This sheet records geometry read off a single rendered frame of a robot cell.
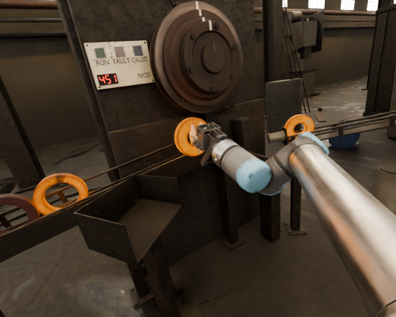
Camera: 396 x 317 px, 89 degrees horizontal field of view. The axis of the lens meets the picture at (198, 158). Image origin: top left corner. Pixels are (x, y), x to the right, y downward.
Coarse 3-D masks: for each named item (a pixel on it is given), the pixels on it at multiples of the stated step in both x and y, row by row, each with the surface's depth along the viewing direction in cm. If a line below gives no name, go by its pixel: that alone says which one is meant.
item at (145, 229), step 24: (120, 192) 74; (144, 192) 82; (168, 192) 76; (96, 216) 66; (120, 216) 74; (144, 216) 73; (168, 216) 70; (96, 240) 59; (120, 240) 53; (144, 240) 62; (168, 288) 81; (168, 312) 82; (192, 312) 96
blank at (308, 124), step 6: (300, 114) 112; (288, 120) 114; (294, 120) 112; (300, 120) 111; (306, 120) 111; (312, 120) 111; (288, 126) 113; (294, 126) 113; (306, 126) 112; (312, 126) 112; (288, 132) 114; (294, 132) 114
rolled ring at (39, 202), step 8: (48, 176) 78; (56, 176) 77; (64, 176) 79; (72, 176) 80; (40, 184) 76; (48, 184) 77; (72, 184) 81; (80, 184) 82; (40, 192) 76; (80, 192) 83; (40, 200) 77; (40, 208) 78; (48, 208) 79; (56, 208) 82
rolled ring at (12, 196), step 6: (0, 198) 71; (6, 198) 72; (12, 198) 72; (18, 198) 73; (24, 198) 75; (0, 204) 71; (6, 204) 72; (12, 204) 73; (18, 204) 74; (24, 204) 75; (30, 204) 76; (24, 210) 75; (30, 210) 76; (36, 210) 77; (30, 216) 76; (36, 216) 77; (36, 222) 78; (0, 234) 74
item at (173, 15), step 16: (176, 16) 83; (224, 16) 93; (160, 32) 82; (160, 48) 83; (240, 48) 102; (160, 64) 85; (240, 64) 104; (160, 80) 86; (176, 96) 91; (208, 112) 101
